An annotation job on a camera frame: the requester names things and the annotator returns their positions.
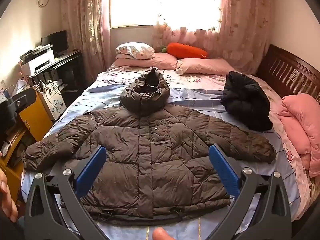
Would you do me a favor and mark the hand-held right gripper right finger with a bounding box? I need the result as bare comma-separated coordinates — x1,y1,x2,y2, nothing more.
209,144,293,240

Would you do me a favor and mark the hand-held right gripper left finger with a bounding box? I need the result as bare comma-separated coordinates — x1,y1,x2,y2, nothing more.
24,145,110,240

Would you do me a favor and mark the brown puffer jacket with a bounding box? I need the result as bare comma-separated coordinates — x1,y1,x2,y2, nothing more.
22,67,277,227

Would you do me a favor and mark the person's left hand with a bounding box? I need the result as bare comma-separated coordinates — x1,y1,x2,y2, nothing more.
0,152,19,223

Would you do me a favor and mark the person's right hand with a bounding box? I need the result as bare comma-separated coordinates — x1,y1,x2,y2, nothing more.
152,227,176,240

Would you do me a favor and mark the yellow cabinet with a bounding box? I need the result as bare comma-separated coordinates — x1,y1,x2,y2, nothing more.
18,90,54,142

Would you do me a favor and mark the white floral cabinet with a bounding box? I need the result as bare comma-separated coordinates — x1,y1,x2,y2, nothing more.
37,79,67,121

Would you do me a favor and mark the white printer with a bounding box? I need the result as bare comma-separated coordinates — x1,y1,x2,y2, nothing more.
21,49,55,77

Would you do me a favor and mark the wooden shelf unit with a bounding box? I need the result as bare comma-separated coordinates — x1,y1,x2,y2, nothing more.
0,125,28,205

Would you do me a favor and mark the black jacket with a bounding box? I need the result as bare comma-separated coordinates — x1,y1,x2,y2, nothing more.
220,70,273,131

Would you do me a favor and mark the black desk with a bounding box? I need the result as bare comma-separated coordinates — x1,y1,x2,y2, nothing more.
25,50,84,100

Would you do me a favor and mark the black monitor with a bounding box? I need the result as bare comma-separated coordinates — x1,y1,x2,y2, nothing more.
41,30,69,56

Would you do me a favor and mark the bed with printed sheet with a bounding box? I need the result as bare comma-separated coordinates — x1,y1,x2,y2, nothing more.
21,64,314,240

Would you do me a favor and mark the pink folded quilt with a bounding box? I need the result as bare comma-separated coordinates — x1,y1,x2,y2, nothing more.
278,93,320,178

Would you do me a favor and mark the pink pillow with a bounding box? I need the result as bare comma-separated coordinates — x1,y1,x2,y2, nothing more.
179,57,236,75
115,52,178,70

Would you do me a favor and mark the pink lace curtain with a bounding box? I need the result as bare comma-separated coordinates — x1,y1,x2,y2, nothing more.
61,0,112,68
152,0,276,73

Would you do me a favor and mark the dark wooden headboard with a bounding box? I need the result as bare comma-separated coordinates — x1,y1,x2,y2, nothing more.
256,44,320,101

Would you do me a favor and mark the orange carrot plush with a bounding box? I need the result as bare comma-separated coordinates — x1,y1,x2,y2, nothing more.
161,42,209,59

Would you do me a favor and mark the white floral pillow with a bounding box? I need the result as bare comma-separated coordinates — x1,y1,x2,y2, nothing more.
115,42,156,60

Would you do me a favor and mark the white panel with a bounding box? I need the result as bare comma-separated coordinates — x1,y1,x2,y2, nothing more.
110,25,155,55

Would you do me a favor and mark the bright window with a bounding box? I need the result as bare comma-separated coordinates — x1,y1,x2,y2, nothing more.
110,0,222,29

